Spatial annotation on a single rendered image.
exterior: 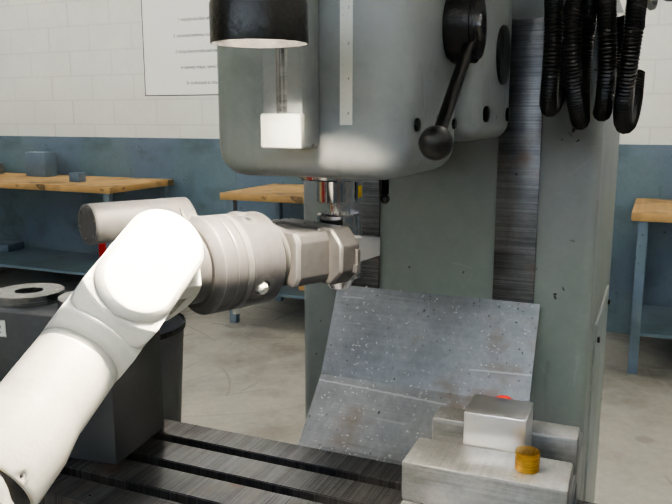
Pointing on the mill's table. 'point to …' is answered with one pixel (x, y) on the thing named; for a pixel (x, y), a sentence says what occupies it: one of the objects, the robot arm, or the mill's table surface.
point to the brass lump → (527, 459)
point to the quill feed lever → (465, 47)
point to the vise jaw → (479, 476)
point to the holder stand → (108, 448)
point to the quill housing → (348, 94)
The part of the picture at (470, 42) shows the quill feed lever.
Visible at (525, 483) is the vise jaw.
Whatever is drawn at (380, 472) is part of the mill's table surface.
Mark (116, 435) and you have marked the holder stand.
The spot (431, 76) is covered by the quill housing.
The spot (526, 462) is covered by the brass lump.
